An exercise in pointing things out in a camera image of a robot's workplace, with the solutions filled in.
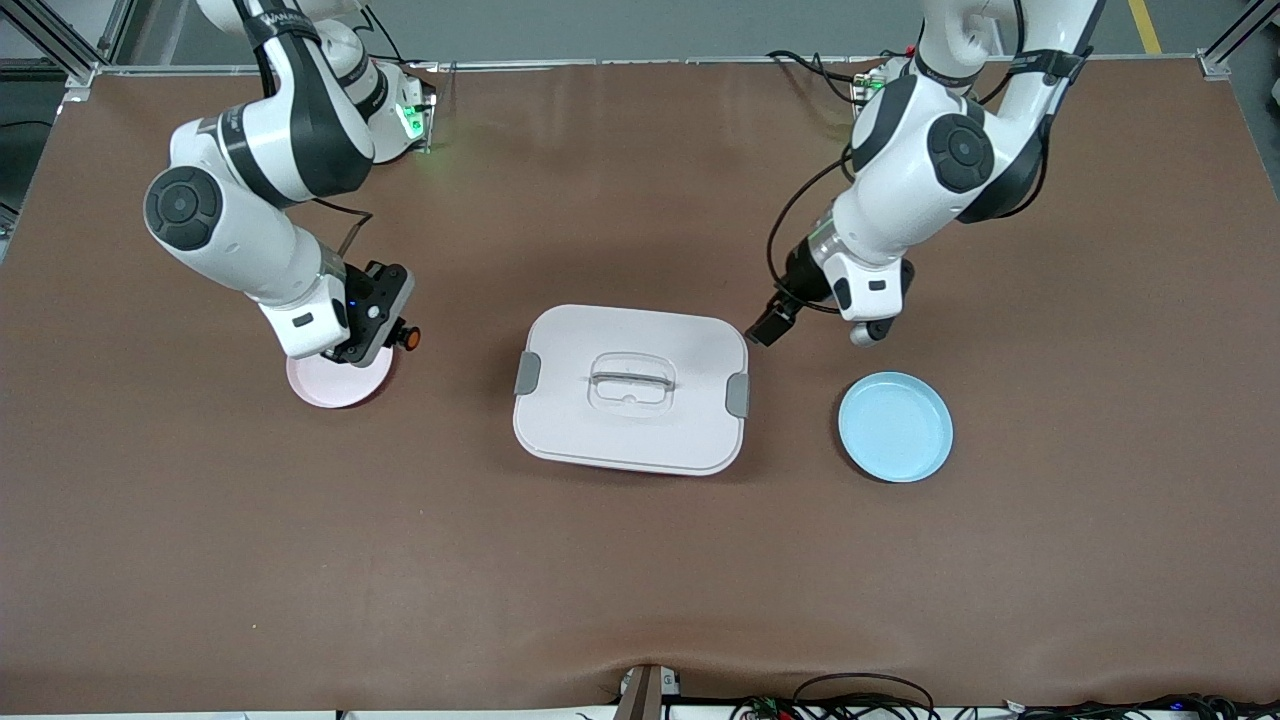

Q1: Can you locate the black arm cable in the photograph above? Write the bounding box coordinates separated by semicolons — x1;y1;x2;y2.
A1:
310;198;375;257
765;150;853;316

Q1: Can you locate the pink box with white lid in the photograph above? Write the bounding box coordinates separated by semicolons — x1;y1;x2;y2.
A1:
512;304;751;477

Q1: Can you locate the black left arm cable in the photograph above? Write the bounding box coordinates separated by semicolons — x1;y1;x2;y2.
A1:
765;150;853;316

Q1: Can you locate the black base cable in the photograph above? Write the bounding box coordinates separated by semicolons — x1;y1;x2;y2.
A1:
765;48;871;106

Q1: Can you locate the aluminium frame post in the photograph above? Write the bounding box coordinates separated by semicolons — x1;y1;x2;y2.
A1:
1195;0;1280;81
0;0;136;93

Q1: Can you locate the black cable bundle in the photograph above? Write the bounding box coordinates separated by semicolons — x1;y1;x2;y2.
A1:
730;672;1280;720

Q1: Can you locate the aluminium table edge rail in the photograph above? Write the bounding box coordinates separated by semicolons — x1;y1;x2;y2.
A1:
100;55;1201;77

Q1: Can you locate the pink round plate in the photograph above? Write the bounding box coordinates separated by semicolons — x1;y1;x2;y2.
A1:
286;345;395;410

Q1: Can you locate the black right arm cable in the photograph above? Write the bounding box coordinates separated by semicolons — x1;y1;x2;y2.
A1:
310;198;375;257

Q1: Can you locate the light blue round plate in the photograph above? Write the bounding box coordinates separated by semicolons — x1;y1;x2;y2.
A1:
838;372;954;484

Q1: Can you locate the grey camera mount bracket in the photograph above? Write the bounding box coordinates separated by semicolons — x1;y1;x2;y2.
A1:
612;663;681;720

